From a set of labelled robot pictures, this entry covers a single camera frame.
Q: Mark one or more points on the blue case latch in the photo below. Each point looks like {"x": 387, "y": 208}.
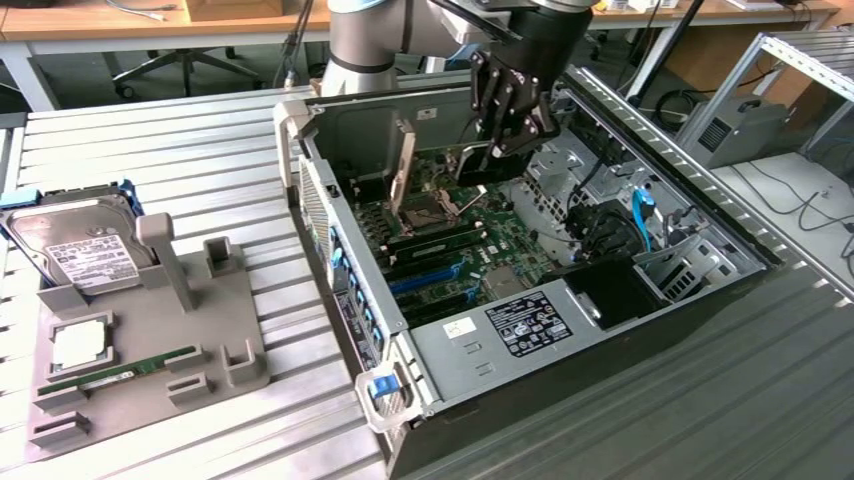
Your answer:
{"x": 384, "y": 387}

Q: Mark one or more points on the silver hard disk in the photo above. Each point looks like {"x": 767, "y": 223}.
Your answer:
{"x": 80, "y": 250}

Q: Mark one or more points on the hard disk drive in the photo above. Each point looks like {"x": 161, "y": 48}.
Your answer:
{"x": 16, "y": 200}

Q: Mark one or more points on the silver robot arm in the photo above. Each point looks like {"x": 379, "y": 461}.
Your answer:
{"x": 363, "y": 45}

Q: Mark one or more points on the metal socket cover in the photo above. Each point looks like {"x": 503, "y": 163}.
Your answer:
{"x": 472, "y": 202}

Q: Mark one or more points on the black office chair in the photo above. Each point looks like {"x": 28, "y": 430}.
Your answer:
{"x": 187, "y": 65}
{"x": 596, "y": 40}

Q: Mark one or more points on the silver disk bay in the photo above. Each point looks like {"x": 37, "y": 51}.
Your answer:
{"x": 674, "y": 280}

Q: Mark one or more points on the green RAM stick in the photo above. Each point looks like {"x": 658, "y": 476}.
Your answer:
{"x": 133, "y": 370}

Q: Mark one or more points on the grey parts rack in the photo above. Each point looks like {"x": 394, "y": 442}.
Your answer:
{"x": 153, "y": 340}

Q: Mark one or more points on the small white box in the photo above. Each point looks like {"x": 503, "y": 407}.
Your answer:
{"x": 634, "y": 5}

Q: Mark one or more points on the wooden desk white frame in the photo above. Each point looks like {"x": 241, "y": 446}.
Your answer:
{"x": 700, "y": 15}
{"x": 100, "y": 25}

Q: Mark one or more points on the large brown cardboard box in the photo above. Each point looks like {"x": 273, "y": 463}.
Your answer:
{"x": 721, "y": 55}

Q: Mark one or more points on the black graphics card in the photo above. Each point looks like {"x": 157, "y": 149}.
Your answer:
{"x": 490, "y": 170}

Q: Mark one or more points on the black stand pole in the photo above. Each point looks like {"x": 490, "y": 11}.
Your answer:
{"x": 664, "y": 47}

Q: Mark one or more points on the CPU socket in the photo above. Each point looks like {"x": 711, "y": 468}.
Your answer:
{"x": 427, "y": 217}

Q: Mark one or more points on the green motherboard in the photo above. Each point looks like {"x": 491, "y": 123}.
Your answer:
{"x": 507, "y": 235}

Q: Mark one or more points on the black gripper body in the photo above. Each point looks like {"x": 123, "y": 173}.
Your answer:
{"x": 547, "y": 40}

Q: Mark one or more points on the grey chipset heatsink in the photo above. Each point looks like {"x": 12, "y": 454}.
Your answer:
{"x": 507, "y": 282}

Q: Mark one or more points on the silver power supply unit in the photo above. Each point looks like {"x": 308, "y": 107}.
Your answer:
{"x": 467, "y": 360}

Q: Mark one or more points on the silver CPU chip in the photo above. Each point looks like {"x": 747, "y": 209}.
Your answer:
{"x": 80, "y": 347}

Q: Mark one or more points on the small yellow box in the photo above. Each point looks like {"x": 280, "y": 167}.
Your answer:
{"x": 600, "y": 5}

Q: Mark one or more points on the small cardboard box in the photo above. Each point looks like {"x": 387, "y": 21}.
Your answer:
{"x": 227, "y": 10}

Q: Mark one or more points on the aluminium slat table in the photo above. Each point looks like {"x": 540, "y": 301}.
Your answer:
{"x": 814, "y": 55}

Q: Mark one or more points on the open black PC case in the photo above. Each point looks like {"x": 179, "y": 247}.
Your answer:
{"x": 567, "y": 390}

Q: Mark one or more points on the black plastic cover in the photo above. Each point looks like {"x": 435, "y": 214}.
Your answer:
{"x": 614, "y": 295}

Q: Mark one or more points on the black labelled RAM stick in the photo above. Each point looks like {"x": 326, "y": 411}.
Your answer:
{"x": 434, "y": 245}

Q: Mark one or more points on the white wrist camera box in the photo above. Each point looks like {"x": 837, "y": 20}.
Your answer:
{"x": 460, "y": 30}

